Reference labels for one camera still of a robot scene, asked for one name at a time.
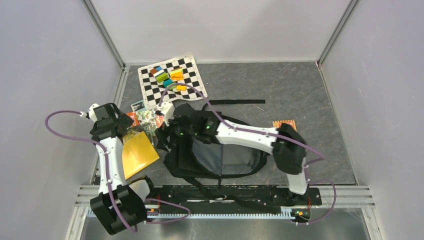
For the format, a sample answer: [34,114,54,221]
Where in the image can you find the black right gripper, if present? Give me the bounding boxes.
[154,111,197,152]

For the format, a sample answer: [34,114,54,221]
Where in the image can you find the black student backpack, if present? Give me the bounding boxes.
[155,105,269,187]

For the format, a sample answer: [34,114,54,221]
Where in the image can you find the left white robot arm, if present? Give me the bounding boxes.
[88,103,157,235]

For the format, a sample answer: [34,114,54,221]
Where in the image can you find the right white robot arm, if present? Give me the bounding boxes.
[156,102,309,204]

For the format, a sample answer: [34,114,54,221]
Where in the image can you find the dark green forest book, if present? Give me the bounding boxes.
[123,129,154,145]

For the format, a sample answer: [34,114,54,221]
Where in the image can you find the yellow book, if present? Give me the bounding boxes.
[122,131,160,180]

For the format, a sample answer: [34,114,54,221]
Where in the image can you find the orange treehouse story book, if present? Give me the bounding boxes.
[125,110,164,135]

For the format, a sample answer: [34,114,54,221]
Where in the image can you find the teal paperback book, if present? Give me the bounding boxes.
[130,100,146,112]

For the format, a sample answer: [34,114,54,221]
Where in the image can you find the black and white chess mat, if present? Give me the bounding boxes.
[137,53,208,110]

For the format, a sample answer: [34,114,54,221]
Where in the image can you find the light green flat brick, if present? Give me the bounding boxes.
[166,82,178,91]

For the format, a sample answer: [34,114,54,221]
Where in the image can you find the yellow small toy brick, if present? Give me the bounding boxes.
[175,85,187,91]

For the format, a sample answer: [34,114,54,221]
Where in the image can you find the teal toy brick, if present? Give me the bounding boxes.
[163,78,174,88]

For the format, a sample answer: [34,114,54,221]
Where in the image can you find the green toy brick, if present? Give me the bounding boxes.
[155,72,169,83]

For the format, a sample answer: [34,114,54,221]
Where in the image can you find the orange toy brick stack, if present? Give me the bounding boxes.
[169,68,184,81]

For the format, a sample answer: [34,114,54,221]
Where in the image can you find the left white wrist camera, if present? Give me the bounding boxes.
[87,103,99,123]

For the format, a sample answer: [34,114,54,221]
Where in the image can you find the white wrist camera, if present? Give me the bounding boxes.
[87,103,99,123]
[155,102,175,127]

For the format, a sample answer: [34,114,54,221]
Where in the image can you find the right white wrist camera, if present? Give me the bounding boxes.
[155,102,175,127]

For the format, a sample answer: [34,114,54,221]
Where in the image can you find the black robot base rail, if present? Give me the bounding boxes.
[145,185,323,215]

